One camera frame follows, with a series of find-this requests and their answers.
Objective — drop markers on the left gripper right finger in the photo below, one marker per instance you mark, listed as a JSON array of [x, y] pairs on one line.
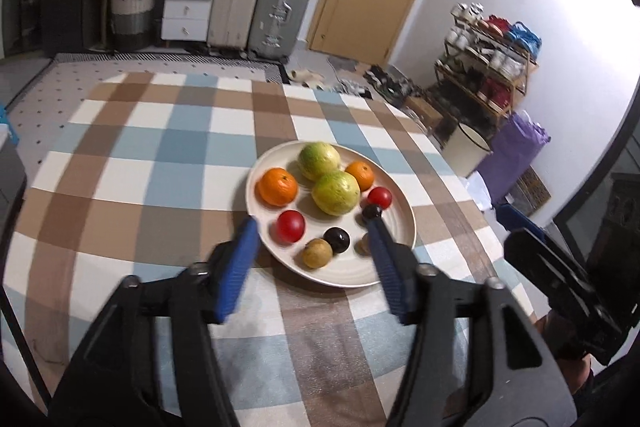
[[512, 378]]

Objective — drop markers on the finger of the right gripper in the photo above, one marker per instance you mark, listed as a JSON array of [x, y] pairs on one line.
[[599, 297], [513, 220]]

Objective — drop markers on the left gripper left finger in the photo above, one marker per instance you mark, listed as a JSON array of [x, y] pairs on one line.
[[112, 377]]

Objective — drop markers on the red tomato front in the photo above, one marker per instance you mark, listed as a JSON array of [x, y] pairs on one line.
[[380, 196]]

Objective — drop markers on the red tomato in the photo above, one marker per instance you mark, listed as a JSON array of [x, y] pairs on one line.
[[380, 196], [291, 226]]

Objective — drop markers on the dark plum back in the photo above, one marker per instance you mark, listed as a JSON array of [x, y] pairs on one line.
[[370, 212]]

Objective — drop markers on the dark plum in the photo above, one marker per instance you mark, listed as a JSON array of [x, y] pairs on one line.
[[370, 212], [338, 239]]

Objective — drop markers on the brown longan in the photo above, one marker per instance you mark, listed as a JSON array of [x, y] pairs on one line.
[[364, 244], [317, 253]]

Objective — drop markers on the orange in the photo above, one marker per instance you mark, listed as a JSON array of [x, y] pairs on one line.
[[363, 173]]

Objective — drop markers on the green guava fruit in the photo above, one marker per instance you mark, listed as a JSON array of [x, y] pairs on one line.
[[336, 193]]

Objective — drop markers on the yellow guava fruit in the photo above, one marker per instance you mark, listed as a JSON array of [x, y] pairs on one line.
[[316, 159]]

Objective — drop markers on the red tomato back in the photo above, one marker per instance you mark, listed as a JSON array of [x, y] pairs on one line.
[[291, 226]]

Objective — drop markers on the orange tangerine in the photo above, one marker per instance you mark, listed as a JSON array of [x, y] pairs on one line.
[[277, 187]]

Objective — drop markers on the person's right hand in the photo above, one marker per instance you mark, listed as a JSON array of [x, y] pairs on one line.
[[569, 352]]

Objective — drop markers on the white bucket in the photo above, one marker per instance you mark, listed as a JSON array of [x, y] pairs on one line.
[[465, 150]]

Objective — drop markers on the purple bag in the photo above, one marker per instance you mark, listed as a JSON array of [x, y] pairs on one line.
[[513, 149]]

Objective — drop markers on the wooden shoe rack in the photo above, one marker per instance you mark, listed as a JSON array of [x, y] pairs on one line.
[[488, 59]]

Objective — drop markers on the checkered tablecloth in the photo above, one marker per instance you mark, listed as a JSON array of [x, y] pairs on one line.
[[148, 176]]

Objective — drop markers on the dotted floor rug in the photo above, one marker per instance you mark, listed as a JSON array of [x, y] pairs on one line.
[[43, 94]]

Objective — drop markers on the silver suitcase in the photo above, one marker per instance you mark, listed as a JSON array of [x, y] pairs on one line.
[[275, 27]]

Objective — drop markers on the woven laundry basket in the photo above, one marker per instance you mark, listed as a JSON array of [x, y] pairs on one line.
[[132, 22]]

